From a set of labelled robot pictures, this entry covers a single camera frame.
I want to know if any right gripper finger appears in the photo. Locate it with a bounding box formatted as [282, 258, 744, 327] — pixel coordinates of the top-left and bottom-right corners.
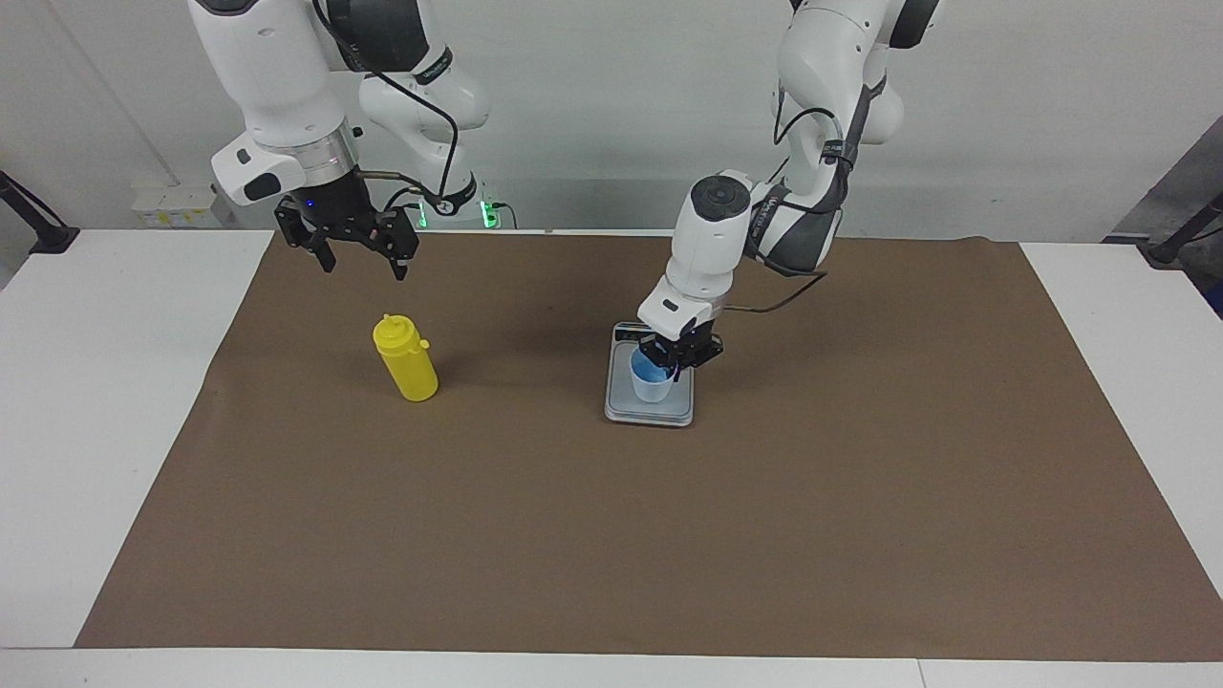
[274, 197, 338, 275]
[373, 208, 420, 283]

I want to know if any light blue plastic cup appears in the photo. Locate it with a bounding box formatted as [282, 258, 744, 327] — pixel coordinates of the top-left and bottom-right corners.
[630, 349, 676, 404]

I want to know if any yellow squeeze bottle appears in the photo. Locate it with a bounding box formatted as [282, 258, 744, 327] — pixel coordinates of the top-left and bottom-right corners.
[372, 313, 440, 403]

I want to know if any silver digital kitchen scale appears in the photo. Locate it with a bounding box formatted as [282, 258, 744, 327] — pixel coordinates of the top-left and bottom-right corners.
[604, 322, 696, 428]

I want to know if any brown paper mat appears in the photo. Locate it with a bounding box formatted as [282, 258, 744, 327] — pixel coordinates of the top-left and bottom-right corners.
[75, 229, 1223, 663]

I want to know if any black clamp stand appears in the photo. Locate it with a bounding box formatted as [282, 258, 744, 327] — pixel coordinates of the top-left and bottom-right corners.
[1139, 191, 1223, 269]
[0, 170, 80, 255]

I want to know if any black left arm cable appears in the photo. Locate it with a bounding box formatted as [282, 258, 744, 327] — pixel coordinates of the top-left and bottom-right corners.
[723, 81, 849, 316]

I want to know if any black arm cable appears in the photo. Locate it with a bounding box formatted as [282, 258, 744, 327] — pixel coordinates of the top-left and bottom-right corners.
[311, 0, 462, 219]
[723, 81, 849, 316]

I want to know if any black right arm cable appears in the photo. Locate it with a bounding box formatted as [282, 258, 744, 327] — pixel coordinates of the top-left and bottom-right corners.
[311, 0, 462, 219]

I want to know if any white wall socket box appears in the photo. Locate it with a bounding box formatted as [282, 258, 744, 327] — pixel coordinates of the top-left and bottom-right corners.
[132, 184, 236, 229]

